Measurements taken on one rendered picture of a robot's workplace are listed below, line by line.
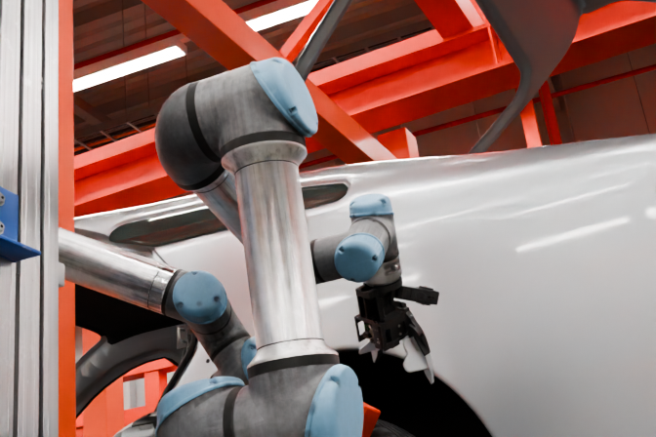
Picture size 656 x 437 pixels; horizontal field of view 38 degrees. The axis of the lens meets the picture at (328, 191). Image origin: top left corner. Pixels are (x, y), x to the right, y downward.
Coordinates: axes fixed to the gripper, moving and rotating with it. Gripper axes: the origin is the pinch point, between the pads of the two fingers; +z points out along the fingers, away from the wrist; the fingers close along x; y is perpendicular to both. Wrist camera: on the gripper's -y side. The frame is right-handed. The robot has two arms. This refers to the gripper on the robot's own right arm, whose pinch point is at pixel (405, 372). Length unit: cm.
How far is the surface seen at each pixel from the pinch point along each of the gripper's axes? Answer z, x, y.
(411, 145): 45, -224, -225
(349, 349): 13.9, -37.6, -17.2
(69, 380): 3, -64, 38
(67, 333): -5, -69, 34
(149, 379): 327, -651, -250
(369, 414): 13.7, -13.2, -0.2
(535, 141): 154, -398, -543
